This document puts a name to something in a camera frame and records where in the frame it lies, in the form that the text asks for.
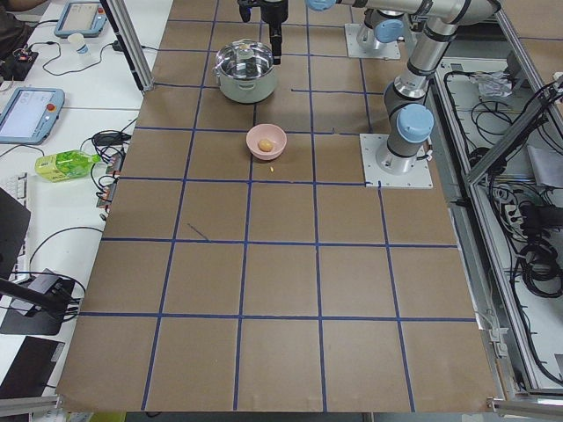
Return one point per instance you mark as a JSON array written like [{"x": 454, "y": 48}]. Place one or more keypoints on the brown egg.
[{"x": 265, "y": 145}]

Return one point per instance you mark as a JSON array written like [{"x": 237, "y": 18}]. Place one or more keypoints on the glass pot lid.
[{"x": 244, "y": 60}]

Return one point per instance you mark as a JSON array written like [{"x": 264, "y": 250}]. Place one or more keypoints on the white cooking pot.
[{"x": 247, "y": 91}]

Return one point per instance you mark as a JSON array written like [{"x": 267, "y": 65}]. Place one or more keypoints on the pink bowl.
[{"x": 270, "y": 131}]

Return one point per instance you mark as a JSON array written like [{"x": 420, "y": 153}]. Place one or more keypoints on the upper blue teach pendant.
[{"x": 85, "y": 17}]

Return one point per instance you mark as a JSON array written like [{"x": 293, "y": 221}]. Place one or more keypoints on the blue teach pendant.
[
  {"x": 30, "y": 115},
  {"x": 85, "y": 17}
]

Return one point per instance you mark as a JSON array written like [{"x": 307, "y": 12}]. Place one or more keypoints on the paper cup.
[{"x": 77, "y": 41}]

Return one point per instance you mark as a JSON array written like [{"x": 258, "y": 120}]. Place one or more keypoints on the lower blue teach pendant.
[{"x": 30, "y": 115}]

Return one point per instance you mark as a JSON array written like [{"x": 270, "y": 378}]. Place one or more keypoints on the white keyboard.
[{"x": 17, "y": 187}]

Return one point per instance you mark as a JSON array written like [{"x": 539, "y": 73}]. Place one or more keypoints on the black monitor stand base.
[{"x": 37, "y": 322}]

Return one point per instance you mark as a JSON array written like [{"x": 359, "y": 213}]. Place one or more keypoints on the aluminium frame post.
[{"x": 119, "y": 19}]

